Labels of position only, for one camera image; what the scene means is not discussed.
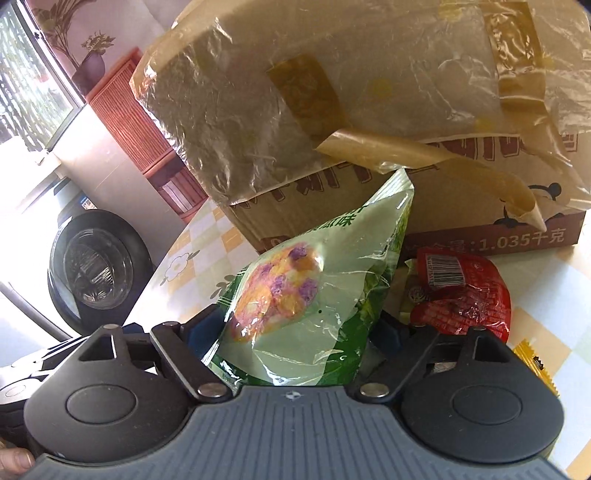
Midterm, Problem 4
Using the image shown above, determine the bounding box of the red snack packet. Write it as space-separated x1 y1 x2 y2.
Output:
409 246 514 345

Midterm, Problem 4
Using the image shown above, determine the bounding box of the pale yellow snack packet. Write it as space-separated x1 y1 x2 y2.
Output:
396 258 422 325

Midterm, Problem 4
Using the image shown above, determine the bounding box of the front-loading washing machine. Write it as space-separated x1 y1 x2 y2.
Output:
45 175 155 334

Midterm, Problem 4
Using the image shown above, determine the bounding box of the person's left hand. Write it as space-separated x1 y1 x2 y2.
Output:
0 444 36 479

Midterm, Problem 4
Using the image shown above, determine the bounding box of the printed room backdrop cloth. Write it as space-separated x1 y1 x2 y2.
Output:
28 0 211 225

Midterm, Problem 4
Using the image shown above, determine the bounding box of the brown cardboard box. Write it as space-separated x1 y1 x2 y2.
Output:
134 0 591 259

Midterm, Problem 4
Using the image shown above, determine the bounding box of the green snack bag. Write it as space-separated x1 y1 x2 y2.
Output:
203 168 415 389

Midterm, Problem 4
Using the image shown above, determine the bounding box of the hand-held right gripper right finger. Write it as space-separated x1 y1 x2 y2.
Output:
357 313 519 403

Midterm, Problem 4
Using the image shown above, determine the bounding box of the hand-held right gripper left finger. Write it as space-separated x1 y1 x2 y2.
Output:
69 306 232 403

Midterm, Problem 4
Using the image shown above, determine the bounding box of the barred window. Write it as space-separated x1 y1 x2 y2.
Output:
0 0 87 154

